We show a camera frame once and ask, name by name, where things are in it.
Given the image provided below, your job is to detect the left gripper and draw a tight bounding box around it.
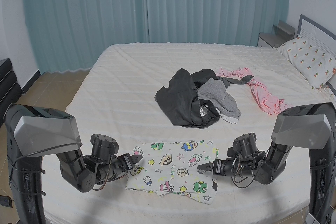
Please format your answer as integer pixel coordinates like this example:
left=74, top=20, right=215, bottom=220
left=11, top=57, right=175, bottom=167
left=115, top=153, right=145, bottom=174

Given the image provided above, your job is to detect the black chest of drawers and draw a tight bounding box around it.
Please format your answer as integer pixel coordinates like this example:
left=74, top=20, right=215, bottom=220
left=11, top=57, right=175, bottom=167
left=0, top=58, right=22, bottom=113

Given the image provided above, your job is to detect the white printed pillow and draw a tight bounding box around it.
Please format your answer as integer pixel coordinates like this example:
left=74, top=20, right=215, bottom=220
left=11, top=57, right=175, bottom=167
left=277, top=35, right=336, bottom=89

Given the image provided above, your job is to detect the dark grey garment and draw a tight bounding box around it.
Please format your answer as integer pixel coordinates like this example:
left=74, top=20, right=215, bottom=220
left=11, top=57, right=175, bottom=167
left=218, top=74, right=254, bottom=86

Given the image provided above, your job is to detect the bed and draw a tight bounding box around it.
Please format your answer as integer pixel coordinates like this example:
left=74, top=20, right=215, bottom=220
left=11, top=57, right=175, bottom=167
left=42, top=14, right=336, bottom=224

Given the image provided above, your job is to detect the white printed pyjama garment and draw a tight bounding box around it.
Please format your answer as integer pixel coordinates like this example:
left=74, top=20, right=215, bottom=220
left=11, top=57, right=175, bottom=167
left=125, top=140, right=219, bottom=204

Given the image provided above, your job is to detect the pink garment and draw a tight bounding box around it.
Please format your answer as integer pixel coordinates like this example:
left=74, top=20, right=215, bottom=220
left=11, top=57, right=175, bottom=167
left=215, top=67, right=294, bottom=115

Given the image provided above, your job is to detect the grey knit garment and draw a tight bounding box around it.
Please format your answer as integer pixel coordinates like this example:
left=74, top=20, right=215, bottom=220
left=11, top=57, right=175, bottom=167
left=197, top=79, right=242, bottom=118

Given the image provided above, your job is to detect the grey bedside table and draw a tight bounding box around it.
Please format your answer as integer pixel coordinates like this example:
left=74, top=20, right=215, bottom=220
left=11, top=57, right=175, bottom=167
left=258, top=20, right=296, bottom=48

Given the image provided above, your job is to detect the black cable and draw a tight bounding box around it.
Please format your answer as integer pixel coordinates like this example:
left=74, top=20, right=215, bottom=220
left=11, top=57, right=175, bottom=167
left=230, top=170, right=260, bottom=189
left=92, top=173, right=129, bottom=191

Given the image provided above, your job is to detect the black power adapter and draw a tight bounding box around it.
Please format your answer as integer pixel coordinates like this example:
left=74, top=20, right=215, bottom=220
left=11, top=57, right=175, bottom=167
left=0, top=195, right=12, bottom=208

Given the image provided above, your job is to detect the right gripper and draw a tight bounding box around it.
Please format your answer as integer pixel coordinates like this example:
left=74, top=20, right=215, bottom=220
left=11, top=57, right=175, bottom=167
left=197, top=159, right=231, bottom=176

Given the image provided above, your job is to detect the black garment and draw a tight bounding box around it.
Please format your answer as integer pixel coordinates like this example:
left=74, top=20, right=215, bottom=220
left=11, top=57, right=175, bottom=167
left=155, top=68, right=223, bottom=129

